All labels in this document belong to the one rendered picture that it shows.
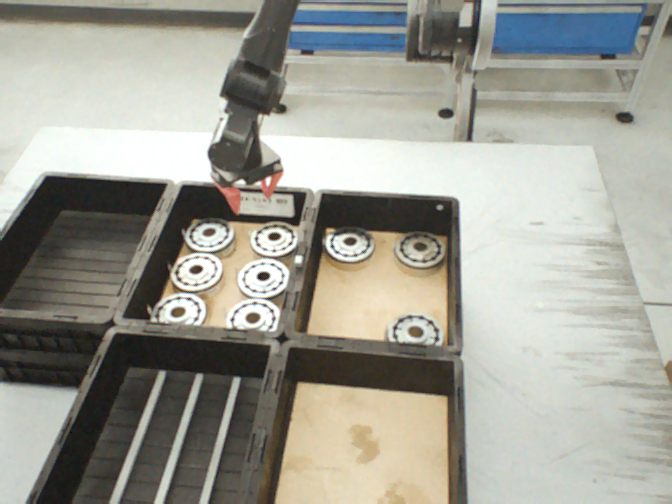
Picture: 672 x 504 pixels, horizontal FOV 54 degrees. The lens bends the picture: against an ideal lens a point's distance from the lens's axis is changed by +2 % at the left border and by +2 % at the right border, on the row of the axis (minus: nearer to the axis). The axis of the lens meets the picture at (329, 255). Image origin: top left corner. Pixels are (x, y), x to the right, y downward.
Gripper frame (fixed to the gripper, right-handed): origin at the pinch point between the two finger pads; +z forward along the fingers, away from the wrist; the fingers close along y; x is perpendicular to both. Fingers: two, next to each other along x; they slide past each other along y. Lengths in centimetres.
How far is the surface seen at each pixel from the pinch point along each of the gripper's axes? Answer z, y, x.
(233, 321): 20.5, -9.9, -5.5
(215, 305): 23.5, -9.7, 2.4
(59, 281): 24.0, -31.5, 27.6
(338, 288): 23.4, 12.1, -8.9
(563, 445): 36, 28, -55
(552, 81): 109, 229, 97
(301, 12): 60, 116, 156
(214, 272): 20.6, -6.5, 7.6
